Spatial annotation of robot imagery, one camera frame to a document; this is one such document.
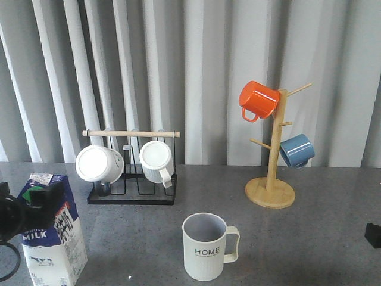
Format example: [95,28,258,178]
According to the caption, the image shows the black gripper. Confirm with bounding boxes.
[1,182,64,241]

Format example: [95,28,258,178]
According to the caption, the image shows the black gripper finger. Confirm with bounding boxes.
[364,223,381,248]

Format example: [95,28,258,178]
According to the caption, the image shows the blue white milk carton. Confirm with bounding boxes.
[18,173,88,285]

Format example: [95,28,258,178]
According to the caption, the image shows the cream HOME mug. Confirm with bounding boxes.
[182,212,240,281]

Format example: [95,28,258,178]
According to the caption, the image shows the white smooth hanging mug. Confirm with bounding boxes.
[76,145,124,197]

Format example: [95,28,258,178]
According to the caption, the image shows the wooden mug tree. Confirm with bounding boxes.
[245,83,312,209]

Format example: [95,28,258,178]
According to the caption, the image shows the blue enamel mug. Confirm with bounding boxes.
[280,134,315,168]

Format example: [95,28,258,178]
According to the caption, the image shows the white ribbed hanging mug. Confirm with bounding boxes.
[139,141,174,188]

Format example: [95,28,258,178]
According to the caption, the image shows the grey pleated curtain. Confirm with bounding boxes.
[1,1,380,167]

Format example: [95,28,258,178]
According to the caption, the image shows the orange enamel mug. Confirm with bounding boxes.
[239,81,280,122]

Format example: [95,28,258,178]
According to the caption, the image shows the black wire mug rack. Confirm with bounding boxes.
[83,130,180,205]

